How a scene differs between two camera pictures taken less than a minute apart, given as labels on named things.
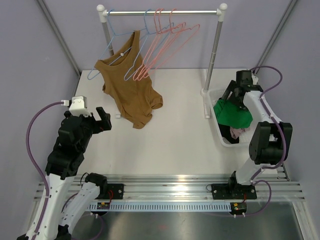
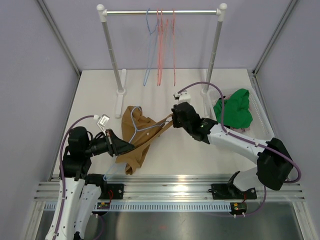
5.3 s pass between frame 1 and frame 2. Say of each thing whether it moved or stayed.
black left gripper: moved
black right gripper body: moved
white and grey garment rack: stayed
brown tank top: moved
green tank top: stayed
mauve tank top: moved
